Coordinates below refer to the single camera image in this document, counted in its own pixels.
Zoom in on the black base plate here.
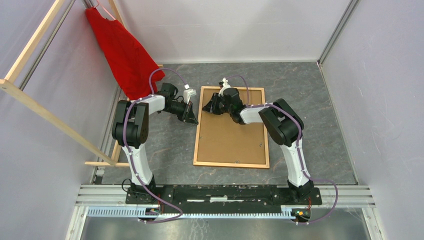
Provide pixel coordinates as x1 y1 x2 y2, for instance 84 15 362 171
125 184 323 215

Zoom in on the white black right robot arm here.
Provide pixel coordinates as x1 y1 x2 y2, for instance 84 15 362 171
202 87 314 204

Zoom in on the red cloth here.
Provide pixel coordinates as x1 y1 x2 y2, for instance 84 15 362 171
85 7 166 100

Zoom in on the aluminium rail frame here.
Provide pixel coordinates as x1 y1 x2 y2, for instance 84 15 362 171
65 185 386 240

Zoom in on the wooden rack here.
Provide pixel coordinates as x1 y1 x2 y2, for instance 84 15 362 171
0 0 165 168

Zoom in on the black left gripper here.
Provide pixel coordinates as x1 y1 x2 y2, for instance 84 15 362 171
164 99 199 126

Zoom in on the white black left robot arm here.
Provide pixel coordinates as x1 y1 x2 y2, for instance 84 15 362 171
111 83 198 204

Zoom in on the brown backing board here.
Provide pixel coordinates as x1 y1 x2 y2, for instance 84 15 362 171
196 88 268 165

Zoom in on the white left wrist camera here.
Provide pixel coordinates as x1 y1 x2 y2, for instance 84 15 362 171
182 84 197 104

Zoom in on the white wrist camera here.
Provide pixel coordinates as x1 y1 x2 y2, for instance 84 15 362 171
182 84 197 104
218 77 231 97

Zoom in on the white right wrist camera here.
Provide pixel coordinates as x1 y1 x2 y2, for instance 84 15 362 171
218 77 231 97

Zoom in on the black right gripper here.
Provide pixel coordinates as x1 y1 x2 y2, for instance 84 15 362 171
202 92 233 115

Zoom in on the wooden picture frame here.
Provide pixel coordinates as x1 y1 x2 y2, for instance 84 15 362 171
193 86 271 170

